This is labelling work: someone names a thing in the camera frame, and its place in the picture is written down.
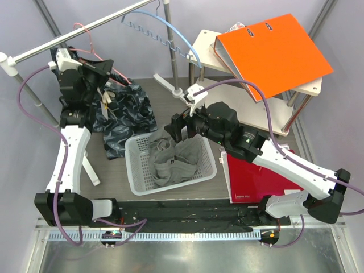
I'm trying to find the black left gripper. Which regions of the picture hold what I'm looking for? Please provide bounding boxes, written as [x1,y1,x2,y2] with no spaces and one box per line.
[75,58,113,105]

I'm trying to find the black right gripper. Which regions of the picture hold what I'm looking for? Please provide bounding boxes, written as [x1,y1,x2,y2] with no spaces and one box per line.
[164,99,228,147]

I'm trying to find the pink hanger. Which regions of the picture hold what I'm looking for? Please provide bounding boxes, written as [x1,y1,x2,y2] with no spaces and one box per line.
[73,22,132,85]

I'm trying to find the grey shorts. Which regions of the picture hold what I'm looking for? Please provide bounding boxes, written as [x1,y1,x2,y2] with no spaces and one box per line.
[148,129,202,187]

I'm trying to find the dark patterned shark shorts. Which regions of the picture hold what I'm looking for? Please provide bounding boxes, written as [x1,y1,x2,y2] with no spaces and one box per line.
[50,47,158,162]

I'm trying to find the light blue hanger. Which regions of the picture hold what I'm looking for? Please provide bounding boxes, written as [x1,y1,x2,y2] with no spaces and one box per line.
[121,0,203,69]

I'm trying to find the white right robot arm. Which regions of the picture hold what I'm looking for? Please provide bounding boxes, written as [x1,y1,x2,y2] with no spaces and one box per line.
[164,102,350,225]

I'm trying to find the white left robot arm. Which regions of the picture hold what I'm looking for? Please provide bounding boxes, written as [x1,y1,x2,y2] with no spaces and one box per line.
[34,59,121,227]

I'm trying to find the white plastic basket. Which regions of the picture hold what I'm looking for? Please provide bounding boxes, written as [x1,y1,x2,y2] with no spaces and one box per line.
[125,129,217,196]

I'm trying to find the red folder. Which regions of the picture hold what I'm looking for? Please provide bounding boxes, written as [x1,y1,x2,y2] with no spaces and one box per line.
[219,148,303,204]

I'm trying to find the silver clothes rack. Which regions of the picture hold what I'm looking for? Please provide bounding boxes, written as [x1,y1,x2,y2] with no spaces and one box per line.
[0,0,190,187]

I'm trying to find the white two-tier shelf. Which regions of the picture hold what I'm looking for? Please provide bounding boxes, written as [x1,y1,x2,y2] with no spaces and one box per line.
[193,30,322,136]

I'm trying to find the patterned book under binder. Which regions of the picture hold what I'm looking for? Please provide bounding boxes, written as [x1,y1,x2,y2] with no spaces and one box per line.
[210,22,246,48]

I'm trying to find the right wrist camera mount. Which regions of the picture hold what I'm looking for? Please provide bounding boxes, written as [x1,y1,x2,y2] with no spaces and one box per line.
[183,83,208,117]

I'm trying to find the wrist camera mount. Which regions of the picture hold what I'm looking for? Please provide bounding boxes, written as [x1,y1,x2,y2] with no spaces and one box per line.
[48,48,81,72]
[183,83,208,117]

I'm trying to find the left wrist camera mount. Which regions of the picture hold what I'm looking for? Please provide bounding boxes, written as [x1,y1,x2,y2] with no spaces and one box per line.
[48,48,81,72]

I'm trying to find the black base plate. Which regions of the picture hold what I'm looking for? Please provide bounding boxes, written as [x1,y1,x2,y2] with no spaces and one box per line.
[106,199,291,233]

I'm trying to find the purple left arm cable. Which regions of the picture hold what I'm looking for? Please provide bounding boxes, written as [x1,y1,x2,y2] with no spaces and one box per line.
[17,64,148,247]

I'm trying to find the white cable duct strip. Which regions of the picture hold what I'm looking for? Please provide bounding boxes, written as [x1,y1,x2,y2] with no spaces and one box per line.
[48,230,262,242]

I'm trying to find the orange ring binder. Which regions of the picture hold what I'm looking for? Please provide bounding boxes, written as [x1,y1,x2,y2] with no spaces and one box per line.
[214,14,333,98]

